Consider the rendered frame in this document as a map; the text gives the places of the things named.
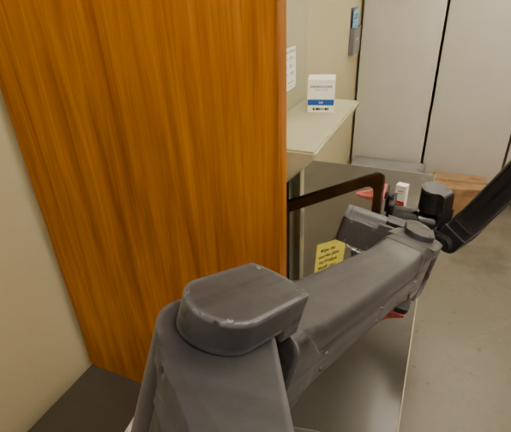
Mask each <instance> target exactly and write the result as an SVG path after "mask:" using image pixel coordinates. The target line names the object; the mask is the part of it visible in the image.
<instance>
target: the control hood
mask: <svg viewBox="0 0 511 432"><path fill-rule="evenodd" d="M358 105H359V102H358V100H347V99H335V100H334V112H307V98H306V99H304V100H303V101H302V102H300V103H299V104H298V105H296V106H295V107H293V108H292V109H291V110H290V111H288V112H287V113H286V182H288V181H290V180H291V179H292V178H293V177H295V176H296V175H297V174H298V173H299V172H300V171H301V170H302V169H304V168H305V167H306V166H307V165H309V164H310V163H311V162H312V161H314V160H315V158H316V157H317V156H318V155H319V153H320V152H321V151H322V149H323V148H324V147H325V146H326V145H327V144H328V143H329V142H330V140H331V139H332V138H333V137H334V135H335V134H336V133H337V132H338V130H339V129H340V128H341V127H342V125H343V124H344V123H345V122H346V120H347V119H348V118H349V117H350V115H351V114H352V113H353V112H354V111H355V110H356V109H357V108H358Z"/></svg>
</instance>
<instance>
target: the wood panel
mask: <svg viewBox="0 0 511 432"><path fill-rule="evenodd" d="M0 89H1V92H2V95H3V99H4V102H5V104H6V107H7V110H8V113H9V117H10V120H11V122H12V125H13V128H14V131H15V135H16V138H17V140H18V143H19V146H20V149H21V153H22V156H23V158H24V161H25V164H26V167H27V171H28V174H29V176H30V179H31V182H32V185H33V189H34V192H35V194H36V197H37V200H38V203H39V207H40V210H41V212H42V215H43V218H44V221H45V225H46V228H47V230H48V233H49V236H50V239H51V243H52V246H53V248H54V251H55V254H56V257H57V261H58V264H59V266H60V269H61V272H62V275H63V279H64V282H65V284H66V287H67V290H68V293H69V297H70V300H71V302H72V305H73V308H74V311H75V315H76V318H77V320H78V323H79V326H80V329H81V333H82V336H83V338H84V341H85V344H86V347H87V351H88V354H89V356H90V359H91V362H92V364H93V365H95V366H98V367H101V368H102V369H106V370H109V371H111V372H113V373H116V374H118V375H121V376H124V377H126V378H129V379H131V380H133V381H137V382H140V383H142V379H143V376H144V371H145V368H146V364H147V357H148V353H149V349H150V345H151V342H152V337H153V331H154V327H155V323H156V320H157V317H158V314H159V312H160V311H161V310H162V309H163V308H164V307H165V306H166V305H167V304H169V303H172V302H174V301H177V300H179V299H182V296H183V290H184V287H185V286H186V285H187V284H188V283H189V282H190V281H192V280H194V279H199V278H202V277H205V276H208V275H210V274H214V273H218V272H222V271H225V270H227V269H230V268H234V267H238V266H242V265H244V264H247V263H250V262H254V263H255V264H258V265H261V266H263V267H266V268H268V269H270V270H272V271H274V272H276V273H278V274H280V275H282V276H284V277H286V0H0Z"/></svg>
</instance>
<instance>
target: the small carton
mask: <svg viewBox="0 0 511 432"><path fill-rule="evenodd" d="M335 80H336V75H310V76H309V79H308V98H307V112H334V95H335Z"/></svg>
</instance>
